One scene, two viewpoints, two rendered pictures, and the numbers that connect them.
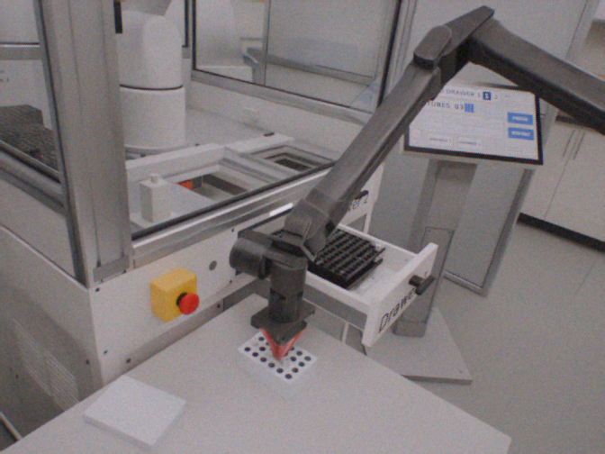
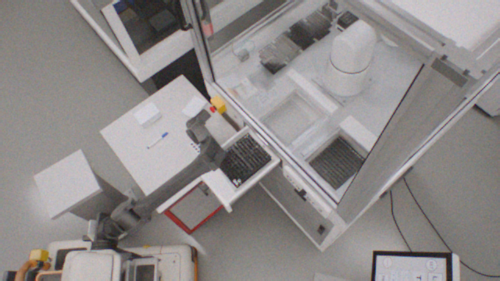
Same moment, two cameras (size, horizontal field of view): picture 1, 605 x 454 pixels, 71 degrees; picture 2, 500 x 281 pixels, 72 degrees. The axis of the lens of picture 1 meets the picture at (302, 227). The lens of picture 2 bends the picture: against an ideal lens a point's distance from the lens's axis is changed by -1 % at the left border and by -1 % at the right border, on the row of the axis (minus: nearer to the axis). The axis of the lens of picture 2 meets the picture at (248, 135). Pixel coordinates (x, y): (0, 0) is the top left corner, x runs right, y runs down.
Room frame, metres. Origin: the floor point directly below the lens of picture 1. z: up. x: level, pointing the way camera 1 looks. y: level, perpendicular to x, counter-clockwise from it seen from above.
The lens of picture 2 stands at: (1.16, -0.63, 2.45)
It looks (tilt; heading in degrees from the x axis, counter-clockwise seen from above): 63 degrees down; 115
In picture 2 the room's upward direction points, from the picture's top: 9 degrees counter-clockwise
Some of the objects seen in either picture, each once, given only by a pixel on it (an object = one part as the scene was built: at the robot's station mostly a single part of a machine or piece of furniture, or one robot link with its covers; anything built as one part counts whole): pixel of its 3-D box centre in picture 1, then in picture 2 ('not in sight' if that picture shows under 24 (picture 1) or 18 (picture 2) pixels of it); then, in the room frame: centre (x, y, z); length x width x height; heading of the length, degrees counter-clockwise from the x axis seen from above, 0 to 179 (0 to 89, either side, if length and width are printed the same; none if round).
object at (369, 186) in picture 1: (347, 200); (305, 191); (1.17, -0.12, 0.87); 0.29 x 0.02 x 0.11; 147
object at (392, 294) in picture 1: (403, 290); (210, 186); (0.73, -0.22, 0.87); 0.29 x 0.02 x 0.11; 147
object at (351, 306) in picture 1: (319, 255); (244, 160); (0.85, -0.05, 0.86); 0.40 x 0.26 x 0.06; 57
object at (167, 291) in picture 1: (175, 295); (218, 105); (0.62, 0.21, 0.88); 0.07 x 0.05 x 0.07; 147
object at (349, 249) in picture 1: (322, 255); (242, 161); (0.84, -0.05, 0.87); 0.22 x 0.18 x 0.06; 57
